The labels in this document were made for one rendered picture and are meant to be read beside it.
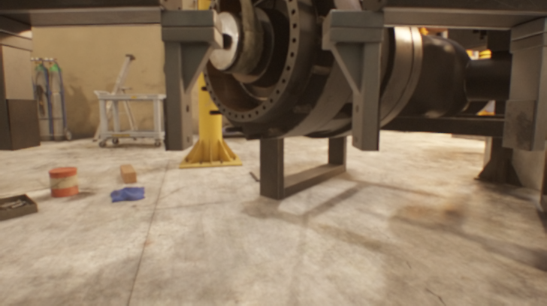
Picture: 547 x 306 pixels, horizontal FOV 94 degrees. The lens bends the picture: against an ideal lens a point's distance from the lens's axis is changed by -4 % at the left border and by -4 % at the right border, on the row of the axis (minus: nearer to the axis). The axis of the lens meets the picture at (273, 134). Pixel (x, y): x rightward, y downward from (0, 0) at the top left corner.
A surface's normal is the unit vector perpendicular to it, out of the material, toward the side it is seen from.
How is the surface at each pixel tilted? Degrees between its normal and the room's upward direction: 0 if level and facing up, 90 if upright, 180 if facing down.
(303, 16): 82
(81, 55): 90
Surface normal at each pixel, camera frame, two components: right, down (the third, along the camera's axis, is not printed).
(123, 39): 0.31, 0.11
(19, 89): 1.00, 0.00
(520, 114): -1.00, 0.00
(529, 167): -0.95, 0.04
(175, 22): 0.00, 0.11
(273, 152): -0.64, 0.08
